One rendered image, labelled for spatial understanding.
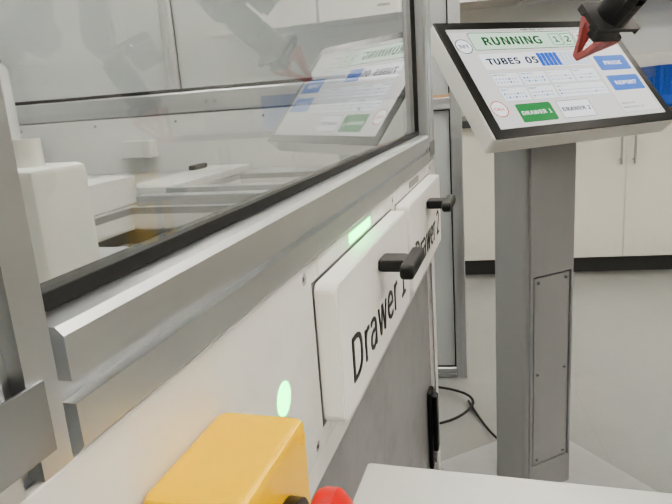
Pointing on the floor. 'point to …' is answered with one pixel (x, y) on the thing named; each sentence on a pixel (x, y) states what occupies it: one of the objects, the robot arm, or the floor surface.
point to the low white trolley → (484, 489)
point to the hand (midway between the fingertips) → (578, 54)
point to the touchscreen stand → (536, 327)
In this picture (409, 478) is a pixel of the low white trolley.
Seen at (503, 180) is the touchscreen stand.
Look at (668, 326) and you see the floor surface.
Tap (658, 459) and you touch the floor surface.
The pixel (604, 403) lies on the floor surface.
